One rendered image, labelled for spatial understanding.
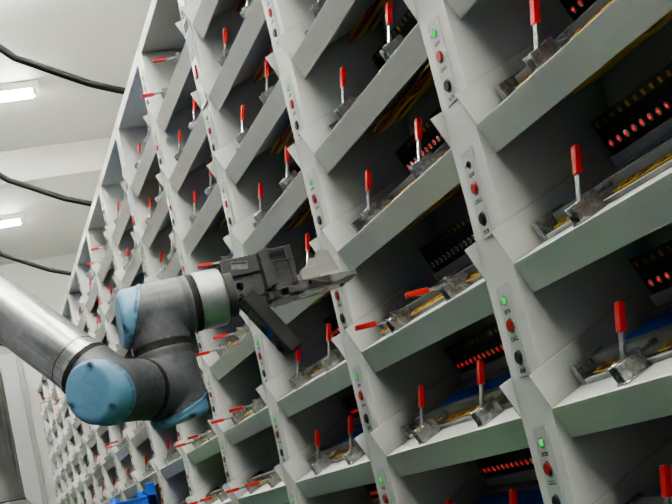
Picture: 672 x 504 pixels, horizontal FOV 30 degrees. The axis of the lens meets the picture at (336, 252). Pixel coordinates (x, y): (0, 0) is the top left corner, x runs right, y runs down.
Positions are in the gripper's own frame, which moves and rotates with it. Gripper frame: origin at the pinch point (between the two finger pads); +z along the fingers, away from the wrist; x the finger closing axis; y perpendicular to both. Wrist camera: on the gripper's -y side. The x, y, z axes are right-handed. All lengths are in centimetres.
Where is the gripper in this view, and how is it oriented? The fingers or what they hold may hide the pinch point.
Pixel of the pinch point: (346, 280)
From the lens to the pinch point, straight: 200.9
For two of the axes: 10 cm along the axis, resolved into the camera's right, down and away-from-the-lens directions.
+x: -2.7, 2.4, 9.3
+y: -2.7, -9.5, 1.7
